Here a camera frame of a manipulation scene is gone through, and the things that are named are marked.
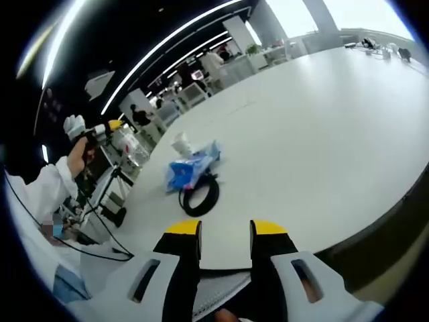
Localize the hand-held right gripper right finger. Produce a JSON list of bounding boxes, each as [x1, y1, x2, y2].
[[249, 219, 385, 322]]

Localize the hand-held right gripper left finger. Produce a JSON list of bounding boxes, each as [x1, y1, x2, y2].
[[76, 219, 203, 322]]

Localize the blue printed tissue packet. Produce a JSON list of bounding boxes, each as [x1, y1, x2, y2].
[[163, 140, 223, 195]]

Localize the person's left hand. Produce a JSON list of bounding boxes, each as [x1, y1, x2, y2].
[[66, 131, 99, 176]]

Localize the person's right hand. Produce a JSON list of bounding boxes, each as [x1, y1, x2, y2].
[[213, 309, 241, 322]]

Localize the black tripod stand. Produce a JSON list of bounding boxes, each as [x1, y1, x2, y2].
[[76, 162, 135, 229]]

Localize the long ceiling light strip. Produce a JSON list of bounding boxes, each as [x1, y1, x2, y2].
[[99, 0, 244, 115]]

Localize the person's blue jeans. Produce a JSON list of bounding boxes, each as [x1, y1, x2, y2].
[[52, 264, 92, 303]]

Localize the thin black cable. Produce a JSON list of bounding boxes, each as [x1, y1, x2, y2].
[[2, 172, 135, 263]]

